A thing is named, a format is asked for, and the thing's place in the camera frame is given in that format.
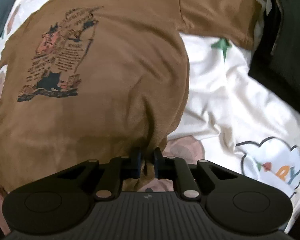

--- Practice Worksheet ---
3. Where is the brown printed t-shirt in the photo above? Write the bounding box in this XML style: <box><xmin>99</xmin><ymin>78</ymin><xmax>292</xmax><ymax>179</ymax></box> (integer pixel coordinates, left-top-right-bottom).
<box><xmin>0</xmin><ymin>0</ymin><xmax>262</xmax><ymax>192</ymax></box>

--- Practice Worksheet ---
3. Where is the white cartoon bed sheet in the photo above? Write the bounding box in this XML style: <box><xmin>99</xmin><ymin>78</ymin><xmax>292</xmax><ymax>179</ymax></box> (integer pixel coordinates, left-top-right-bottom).
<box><xmin>0</xmin><ymin>0</ymin><xmax>300</xmax><ymax>235</ymax></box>

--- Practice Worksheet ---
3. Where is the black cushion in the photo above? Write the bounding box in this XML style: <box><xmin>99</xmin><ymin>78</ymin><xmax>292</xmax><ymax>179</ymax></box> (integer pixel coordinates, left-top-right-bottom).
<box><xmin>248</xmin><ymin>0</ymin><xmax>300</xmax><ymax>114</ymax></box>

